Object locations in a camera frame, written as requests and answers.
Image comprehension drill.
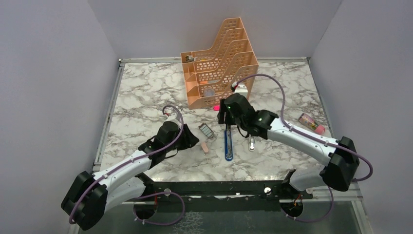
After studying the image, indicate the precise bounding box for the staple box tray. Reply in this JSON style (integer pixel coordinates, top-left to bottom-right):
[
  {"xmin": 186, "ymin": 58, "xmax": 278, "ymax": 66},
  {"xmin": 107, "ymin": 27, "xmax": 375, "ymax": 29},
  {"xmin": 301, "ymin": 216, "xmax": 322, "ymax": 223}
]
[{"xmin": 198, "ymin": 123, "xmax": 216, "ymax": 139}]

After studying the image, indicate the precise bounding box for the blue black stapler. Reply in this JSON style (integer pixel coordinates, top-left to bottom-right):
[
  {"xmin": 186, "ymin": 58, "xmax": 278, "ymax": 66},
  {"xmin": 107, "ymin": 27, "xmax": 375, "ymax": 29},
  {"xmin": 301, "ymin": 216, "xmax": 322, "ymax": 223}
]
[{"xmin": 224, "ymin": 124, "xmax": 233, "ymax": 161}]

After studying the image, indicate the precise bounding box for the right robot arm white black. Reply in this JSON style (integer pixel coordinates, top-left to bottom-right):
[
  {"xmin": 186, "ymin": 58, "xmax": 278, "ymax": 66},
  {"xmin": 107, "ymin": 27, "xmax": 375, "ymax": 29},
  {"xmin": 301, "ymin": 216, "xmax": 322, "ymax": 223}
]
[{"xmin": 217, "ymin": 93, "xmax": 359, "ymax": 198}]

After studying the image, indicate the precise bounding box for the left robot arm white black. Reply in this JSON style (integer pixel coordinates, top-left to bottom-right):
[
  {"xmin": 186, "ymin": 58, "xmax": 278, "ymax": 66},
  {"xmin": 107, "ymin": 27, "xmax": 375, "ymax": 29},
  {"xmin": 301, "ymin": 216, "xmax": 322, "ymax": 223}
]
[{"xmin": 61, "ymin": 120, "xmax": 199, "ymax": 231}]

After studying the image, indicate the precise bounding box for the orange perforated file organizer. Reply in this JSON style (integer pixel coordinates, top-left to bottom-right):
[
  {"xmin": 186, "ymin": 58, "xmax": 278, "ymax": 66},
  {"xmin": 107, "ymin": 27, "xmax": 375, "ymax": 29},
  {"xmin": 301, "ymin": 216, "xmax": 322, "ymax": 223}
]
[{"xmin": 181, "ymin": 17, "xmax": 259, "ymax": 110}]

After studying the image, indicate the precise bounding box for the colourful pink capped tube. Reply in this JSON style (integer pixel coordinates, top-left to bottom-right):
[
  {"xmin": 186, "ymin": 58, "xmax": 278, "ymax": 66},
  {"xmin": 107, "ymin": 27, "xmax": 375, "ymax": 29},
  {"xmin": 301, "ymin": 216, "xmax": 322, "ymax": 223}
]
[{"xmin": 298, "ymin": 113, "xmax": 326, "ymax": 135}]

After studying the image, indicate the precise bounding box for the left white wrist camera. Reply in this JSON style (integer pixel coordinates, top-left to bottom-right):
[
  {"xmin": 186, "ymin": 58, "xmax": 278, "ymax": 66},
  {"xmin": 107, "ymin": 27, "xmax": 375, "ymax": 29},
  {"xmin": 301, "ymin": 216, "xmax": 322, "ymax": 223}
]
[{"xmin": 166, "ymin": 113, "xmax": 182, "ymax": 128}]

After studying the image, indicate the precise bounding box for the black front mounting rail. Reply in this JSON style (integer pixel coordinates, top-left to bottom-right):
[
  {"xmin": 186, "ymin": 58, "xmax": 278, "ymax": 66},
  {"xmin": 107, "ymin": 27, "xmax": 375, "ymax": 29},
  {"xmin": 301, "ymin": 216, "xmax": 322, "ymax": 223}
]
[{"xmin": 127, "ymin": 180, "xmax": 312, "ymax": 213}]

